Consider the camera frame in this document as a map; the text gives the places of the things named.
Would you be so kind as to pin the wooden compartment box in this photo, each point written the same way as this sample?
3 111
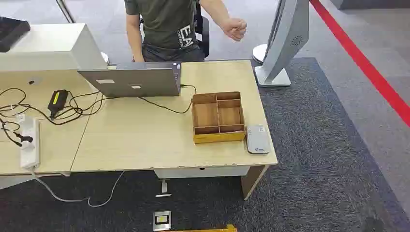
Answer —
217 117

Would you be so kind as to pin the white desk drawer panel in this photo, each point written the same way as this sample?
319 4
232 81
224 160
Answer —
201 172

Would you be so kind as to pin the grey card case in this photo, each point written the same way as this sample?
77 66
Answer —
257 139

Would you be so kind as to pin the pale wooden desk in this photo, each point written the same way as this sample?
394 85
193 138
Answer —
41 153
144 137

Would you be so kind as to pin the grey laptop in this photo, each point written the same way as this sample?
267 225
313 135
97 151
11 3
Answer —
134 81

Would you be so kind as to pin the black office chair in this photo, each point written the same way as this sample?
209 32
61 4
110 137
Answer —
202 32

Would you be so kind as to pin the person's left hand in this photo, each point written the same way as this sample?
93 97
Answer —
235 29

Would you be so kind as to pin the person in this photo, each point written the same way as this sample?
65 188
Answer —
166 28

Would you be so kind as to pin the silver standing display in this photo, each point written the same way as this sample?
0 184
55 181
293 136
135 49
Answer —
282 41

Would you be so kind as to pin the yellow wooden board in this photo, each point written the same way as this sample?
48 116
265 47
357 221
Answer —
205 229

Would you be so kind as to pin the metal floor socket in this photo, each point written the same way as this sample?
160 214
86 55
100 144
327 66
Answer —
161 221

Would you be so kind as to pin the black power adapter yellow label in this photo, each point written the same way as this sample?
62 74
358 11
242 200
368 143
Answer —
58 100

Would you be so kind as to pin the white desk partition box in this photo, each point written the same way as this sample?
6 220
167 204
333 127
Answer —
48 48

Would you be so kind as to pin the metal pole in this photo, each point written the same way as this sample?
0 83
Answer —
66 11

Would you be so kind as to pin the white power strip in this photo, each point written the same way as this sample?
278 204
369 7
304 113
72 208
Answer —
29 144

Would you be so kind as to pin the black plug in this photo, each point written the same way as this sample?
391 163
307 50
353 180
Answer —
24 137

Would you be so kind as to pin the black device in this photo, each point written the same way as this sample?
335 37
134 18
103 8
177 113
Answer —
9 32

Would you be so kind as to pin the white desk bracket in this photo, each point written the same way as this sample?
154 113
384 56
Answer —
163 189

